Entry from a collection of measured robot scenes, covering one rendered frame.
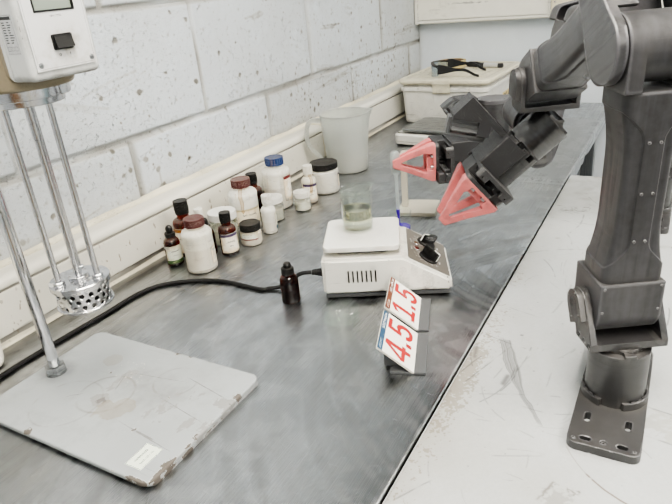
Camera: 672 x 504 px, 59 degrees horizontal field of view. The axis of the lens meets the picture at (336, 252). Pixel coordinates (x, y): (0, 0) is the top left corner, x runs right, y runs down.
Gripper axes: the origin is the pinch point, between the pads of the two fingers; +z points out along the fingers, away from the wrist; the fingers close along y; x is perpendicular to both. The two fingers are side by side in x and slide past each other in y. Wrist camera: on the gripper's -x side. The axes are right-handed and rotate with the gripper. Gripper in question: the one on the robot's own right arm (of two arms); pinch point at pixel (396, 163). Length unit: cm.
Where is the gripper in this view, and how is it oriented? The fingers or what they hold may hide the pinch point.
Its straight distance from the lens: 109.3
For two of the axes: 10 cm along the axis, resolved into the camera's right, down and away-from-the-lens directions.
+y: 0.7, 4.1, -9.1
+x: 0.9, 9.1, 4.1
